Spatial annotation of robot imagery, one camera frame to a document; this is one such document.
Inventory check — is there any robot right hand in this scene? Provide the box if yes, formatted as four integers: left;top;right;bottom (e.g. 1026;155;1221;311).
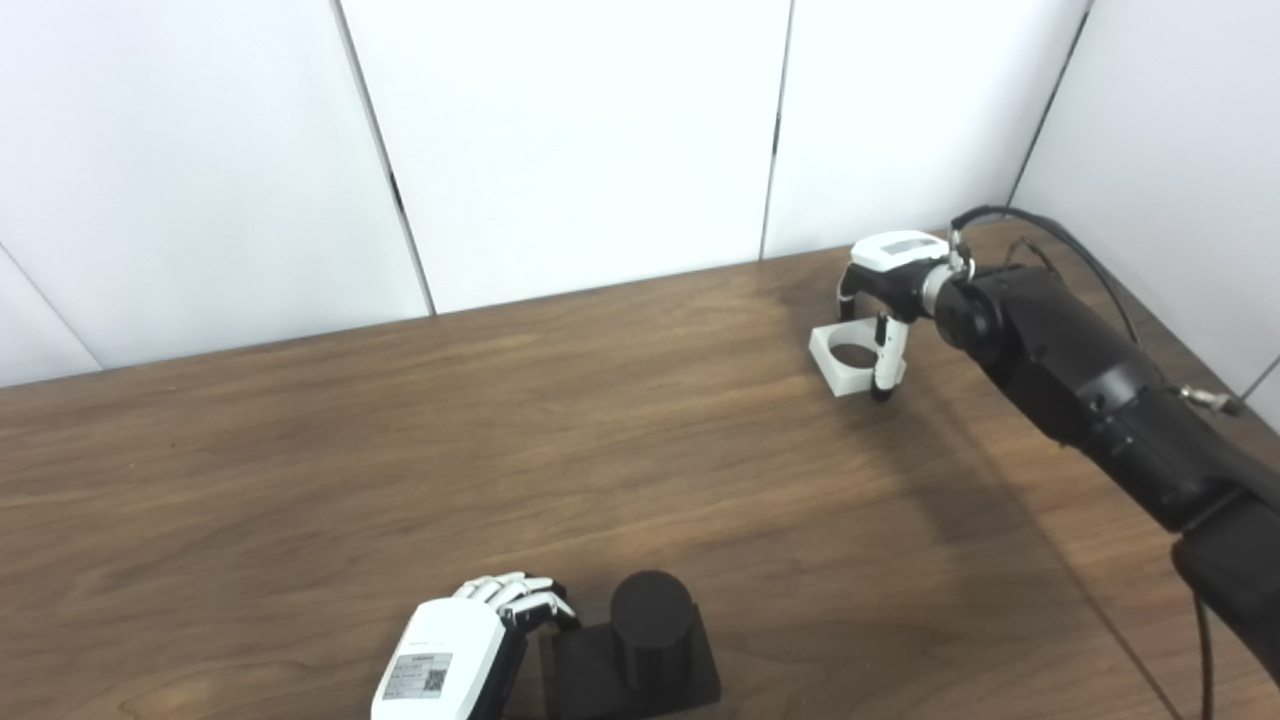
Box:
836;230;951;403

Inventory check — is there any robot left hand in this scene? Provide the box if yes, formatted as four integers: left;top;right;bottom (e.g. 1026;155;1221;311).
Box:
370;572;581;720

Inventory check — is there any white square piece with hole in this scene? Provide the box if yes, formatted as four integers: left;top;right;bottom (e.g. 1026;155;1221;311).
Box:
808;322;907;399

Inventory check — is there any black peg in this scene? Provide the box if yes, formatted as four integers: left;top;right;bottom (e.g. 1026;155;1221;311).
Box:
545;570;723;720

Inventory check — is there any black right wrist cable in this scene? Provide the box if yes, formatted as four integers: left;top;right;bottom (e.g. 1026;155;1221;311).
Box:
948;205;1248;720

